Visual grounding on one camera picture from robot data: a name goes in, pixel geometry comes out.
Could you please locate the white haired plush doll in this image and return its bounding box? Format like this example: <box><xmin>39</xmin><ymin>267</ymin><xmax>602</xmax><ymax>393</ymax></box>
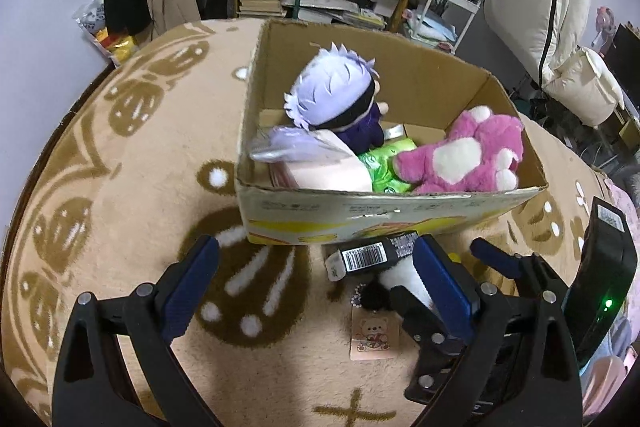
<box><xmin>282</xmin><ymin>44</ymin><xmax>390</xmax><ymax>148</ymax></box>

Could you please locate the bear print hang tag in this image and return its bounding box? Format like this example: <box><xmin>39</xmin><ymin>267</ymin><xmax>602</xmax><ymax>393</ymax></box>
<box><xmin>349</xmin><ymin>307</ymin><xmax>401</xmax><ymax>362</ymax></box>

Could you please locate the black pompom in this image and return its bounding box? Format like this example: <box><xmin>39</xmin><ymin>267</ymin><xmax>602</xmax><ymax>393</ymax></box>
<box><xmin>359</xmin><ymin>282</ymin><xmax>392</xmax><ymax>312</ymax></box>

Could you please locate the black barcode packet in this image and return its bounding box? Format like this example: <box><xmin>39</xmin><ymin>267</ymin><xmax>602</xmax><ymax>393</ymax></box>
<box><xmin>324</xmin><ymin>231</ymin><xmax>421</xmax><ymax>283</ymax></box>

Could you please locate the pink plush bear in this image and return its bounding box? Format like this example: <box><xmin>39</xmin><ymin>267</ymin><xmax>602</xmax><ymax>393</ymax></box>
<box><xmin>392</xmin><ymin>105</ymin><xmax>525</xmax><ymax>195</ymax></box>

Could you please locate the cardboard box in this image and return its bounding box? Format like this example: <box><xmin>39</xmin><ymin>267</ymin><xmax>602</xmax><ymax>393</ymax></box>
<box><xmin>235</xmin><ymin>18</ymin><xmax>550</xmax><ymax>247</ymax></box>

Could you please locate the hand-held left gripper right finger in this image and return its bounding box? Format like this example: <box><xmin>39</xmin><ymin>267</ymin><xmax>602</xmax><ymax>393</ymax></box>
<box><xmin>412</xmin><ymin>233</ymin><xmax>585</xmax><ymax>427</ymax></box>

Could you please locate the wide stack of books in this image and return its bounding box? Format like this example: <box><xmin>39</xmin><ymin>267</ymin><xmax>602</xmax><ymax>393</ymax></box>
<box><xmin>282</xmin><ymin>0</ymin><xmax>401</xmax><ymax>30</ymax></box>

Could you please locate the black monitor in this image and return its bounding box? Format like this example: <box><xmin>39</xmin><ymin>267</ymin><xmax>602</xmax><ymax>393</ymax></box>
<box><xmin>610</xmin><ymin>24</ymin><xmax>640</xmax><ymax>108</ymax></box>

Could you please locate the green plastic packet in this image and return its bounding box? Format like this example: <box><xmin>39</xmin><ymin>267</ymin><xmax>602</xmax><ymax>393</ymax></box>
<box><xmin>357</xmin><ymin>137</ymin><xmax>426</xmax><ymax>195</ymax></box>

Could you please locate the light blue cloth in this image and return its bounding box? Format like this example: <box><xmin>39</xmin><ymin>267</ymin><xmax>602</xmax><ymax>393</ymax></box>
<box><xmin>407</xmin><ymin>9</ymin><xmax>458</xmax><ymax>42</ymax></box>

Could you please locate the black and white plush toy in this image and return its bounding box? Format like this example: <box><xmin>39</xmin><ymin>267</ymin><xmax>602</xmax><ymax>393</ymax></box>
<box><xmin>377</xmin><ymin>252</ymin><xmax>461</xmax><ymax>308</ymax></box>

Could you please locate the pink cushion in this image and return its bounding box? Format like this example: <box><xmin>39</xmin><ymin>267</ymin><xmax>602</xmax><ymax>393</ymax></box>
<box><xmin>249</xmin><ymin>124</ymin><xmax>375</xmax><ymax>192</ymax></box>

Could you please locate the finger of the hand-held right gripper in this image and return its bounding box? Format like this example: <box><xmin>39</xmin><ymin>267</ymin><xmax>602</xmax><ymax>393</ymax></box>
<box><xmin>470</xmin><ymin>237</ymin><xmax>568</xmax><ymax>308</ymax></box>
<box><xmin>390</xmin><ymin>285</ymin><xmax>481</xmax><ymax>403</ymax></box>

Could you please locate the white trolley cart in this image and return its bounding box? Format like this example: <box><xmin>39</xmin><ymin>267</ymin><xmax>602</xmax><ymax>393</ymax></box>
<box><xmin>405</xmin><ymin>0</ymin><xmax>485</xmax><ymax>55</ymax></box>

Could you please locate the pink cloth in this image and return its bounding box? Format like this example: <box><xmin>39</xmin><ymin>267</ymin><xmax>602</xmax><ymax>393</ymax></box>
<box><xmin>580</xmin><ymin>317</ymin><xmax>640</xmax><ymax>413</ymax></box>

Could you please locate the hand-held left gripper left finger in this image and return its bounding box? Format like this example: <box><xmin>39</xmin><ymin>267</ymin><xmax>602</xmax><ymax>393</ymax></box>
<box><xmin>51</xmin><ymin>234</ymin><xmax>223</xmax><ymax>427</ymax></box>

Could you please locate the metal chair base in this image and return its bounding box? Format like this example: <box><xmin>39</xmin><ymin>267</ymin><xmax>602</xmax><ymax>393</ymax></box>
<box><xmin>510</xmin><ymin>77</ymin><xmax>616</xmax><ymax>168</ymax></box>

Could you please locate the snack bags pile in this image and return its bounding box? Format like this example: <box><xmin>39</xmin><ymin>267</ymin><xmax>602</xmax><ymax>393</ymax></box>
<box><xmin>75</xmin><ymin>0</ymin><xmax>138</xmax><ymax>68</ymax></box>

